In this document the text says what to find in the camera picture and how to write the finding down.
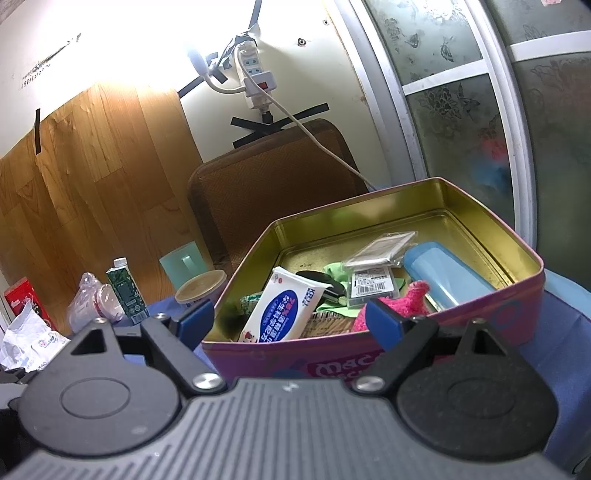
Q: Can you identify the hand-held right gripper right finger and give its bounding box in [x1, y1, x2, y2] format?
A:
[353, 298, 520, 398]

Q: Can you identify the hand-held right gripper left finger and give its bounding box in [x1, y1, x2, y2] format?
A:
[69, 299, 228, 397]

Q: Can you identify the pink fuzzy sock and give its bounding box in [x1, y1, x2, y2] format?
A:
[353, 280, 432, 333]

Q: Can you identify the cotton swab pack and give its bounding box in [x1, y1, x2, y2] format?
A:
[302, 311, 365, 339]

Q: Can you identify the green patterned tissue pack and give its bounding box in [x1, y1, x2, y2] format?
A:
[239, 293, 265, 318]

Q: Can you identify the green cloth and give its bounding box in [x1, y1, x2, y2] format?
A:
[322, 261, 407, 319]

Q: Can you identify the clear plastic case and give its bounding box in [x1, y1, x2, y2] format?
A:
[344, 231, 419, 269]

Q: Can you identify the green black correction tape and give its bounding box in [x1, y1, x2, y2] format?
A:
[295, 270, 346, 306]

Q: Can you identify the blue plastic case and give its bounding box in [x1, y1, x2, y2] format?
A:
[403, 241, 499, 309]

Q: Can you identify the white tissue packet blue label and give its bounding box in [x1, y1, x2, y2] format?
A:
[238, 267, 329, 344]

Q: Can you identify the pink tin box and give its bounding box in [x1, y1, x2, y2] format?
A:
[201, 178, 547, 380]

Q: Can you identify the peanut can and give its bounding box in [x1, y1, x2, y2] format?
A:
[174, 270, 228, 309]

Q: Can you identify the white wipes bag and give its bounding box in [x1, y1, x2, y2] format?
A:
[0, 300, 71, 372]

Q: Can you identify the mint green mug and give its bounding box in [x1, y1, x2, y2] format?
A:
[159, 240, 207, 290]

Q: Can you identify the green drink carton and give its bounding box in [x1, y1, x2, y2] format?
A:
[106, 257, 149, 326]

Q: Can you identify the red box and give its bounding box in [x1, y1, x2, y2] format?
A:
[4, 277, 58, 333]

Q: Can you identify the bagged stack of plastic cups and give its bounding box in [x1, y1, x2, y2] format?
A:
[66, 272, 126, 334]

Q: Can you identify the brown chair back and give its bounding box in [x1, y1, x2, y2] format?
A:
[187, 119, 371, 274]

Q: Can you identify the wooden board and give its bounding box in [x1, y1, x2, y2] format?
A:
[0, 83, 218, 334]

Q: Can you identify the blue printed tablecloth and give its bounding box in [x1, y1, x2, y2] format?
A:
[148, 270, 591, 476]

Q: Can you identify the black tape cross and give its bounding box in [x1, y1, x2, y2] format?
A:
[231, 104, 330, 148]

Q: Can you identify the frosted glass sliding door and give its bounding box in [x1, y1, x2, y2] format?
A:
[332, 0, 591, 292]

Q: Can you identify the white gooseneck lamp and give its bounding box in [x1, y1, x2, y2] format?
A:
[187, 48, 246, 96]

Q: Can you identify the white power strip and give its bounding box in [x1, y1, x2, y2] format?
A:
[235, 41, 279, 112]

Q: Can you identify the white power cable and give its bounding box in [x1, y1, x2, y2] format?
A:
[259, 90, 378, 191]

